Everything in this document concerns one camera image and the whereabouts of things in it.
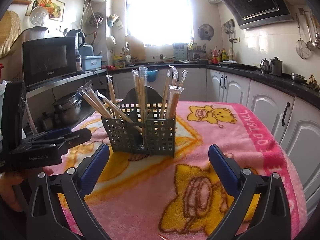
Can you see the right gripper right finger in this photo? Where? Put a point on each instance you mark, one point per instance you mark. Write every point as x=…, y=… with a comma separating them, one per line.
x=271, y=219

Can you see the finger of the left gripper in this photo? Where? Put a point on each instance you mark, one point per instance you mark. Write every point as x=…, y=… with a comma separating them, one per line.
x=53, y=134
x=59, y=144

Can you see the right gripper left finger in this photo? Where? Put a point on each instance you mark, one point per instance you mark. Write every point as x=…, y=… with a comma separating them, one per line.
x=45, y=217

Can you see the chopsticks pair long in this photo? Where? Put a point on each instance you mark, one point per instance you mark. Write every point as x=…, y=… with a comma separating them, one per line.
x=89, y=95

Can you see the chopsticks pair diagonal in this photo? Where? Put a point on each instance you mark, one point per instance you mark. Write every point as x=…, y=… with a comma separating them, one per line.
x=114, y=107

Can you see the person's left hand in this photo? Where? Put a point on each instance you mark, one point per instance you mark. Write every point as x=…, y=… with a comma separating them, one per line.
x=10, y=179

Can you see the steel stacked pots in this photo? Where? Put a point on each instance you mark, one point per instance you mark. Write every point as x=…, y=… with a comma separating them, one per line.
x=68, y=108

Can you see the metal shelf rack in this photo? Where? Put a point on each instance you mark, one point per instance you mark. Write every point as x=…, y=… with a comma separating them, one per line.
x=40, y=100

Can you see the black microwave oven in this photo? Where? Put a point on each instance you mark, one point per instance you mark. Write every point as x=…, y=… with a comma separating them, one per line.
x=48, y=58

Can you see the blue plastic box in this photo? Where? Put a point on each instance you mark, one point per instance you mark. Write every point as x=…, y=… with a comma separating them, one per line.
x=90, y=63

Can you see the dark green utensil basket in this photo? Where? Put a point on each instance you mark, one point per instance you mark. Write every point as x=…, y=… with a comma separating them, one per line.
x=155, y=136

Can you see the pink cartoon blanket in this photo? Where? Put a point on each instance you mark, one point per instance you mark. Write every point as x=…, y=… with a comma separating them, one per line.
x=181, y=197

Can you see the blue hanging towel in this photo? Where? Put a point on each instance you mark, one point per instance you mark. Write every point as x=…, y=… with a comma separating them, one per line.
x=152, y=75

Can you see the black countertop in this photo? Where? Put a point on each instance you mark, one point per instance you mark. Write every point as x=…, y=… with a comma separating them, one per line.
x=282, y=83

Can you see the metal canister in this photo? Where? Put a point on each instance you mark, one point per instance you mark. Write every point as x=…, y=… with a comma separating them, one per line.
x=276, y=66

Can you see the metal kettle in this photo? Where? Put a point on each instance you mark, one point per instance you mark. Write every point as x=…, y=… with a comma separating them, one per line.
x=265, y=66

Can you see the hanging strainer ladle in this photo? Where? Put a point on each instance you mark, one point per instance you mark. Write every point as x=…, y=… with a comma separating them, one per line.
x=301, y=47

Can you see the black range hood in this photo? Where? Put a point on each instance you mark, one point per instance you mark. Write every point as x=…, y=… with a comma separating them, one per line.
x=255, y=13

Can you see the fruit picture frame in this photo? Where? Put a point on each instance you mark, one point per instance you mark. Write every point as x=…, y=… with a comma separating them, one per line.
x=55, y=8

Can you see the wall fan vent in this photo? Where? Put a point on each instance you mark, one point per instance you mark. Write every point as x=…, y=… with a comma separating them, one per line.
x=206, y=32

